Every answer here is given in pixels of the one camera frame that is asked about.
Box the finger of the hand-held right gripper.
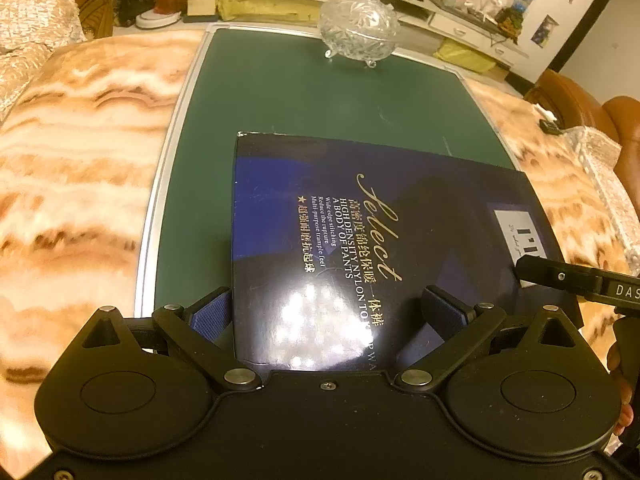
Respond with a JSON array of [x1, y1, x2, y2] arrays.
[[513, 254, 602, 307]]

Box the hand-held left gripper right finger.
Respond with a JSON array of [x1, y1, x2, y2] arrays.
[[394, 285, 597, 395]]

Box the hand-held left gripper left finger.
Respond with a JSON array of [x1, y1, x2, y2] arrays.
[[65, 285, 262, 395]]

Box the dark blue box lid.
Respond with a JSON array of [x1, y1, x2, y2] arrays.
[[231, 131, 584, 374]]

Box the marble desktop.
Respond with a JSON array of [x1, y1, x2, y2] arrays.
[[0, 29, 640, 403]]

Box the person's right hand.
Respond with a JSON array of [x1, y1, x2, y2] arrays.
[[606, 341, 640, 429]]

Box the white lace sofa cover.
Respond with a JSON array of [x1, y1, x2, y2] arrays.
[[0, 0, 87, 122], [559, 125, 640, 282]]

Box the yellow cloth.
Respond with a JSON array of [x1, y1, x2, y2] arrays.
[[215, 0, 322, 24], [434, 39, 497, 74]]

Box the colourful snack bags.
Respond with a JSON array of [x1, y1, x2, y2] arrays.
[[492, 0, 539, 44]]

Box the lidded glass candy bowl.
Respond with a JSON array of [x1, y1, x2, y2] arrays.
[[318, 0, 401, 68]]

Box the white round floor appliance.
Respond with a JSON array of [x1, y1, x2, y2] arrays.
[[135, 9, 180, 29]]

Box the green board with silver frame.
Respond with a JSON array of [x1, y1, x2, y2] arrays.
[[134, 22, 522, 322]]

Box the blue wall poster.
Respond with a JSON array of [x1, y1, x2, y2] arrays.
[[529, 13, 561, 47]]

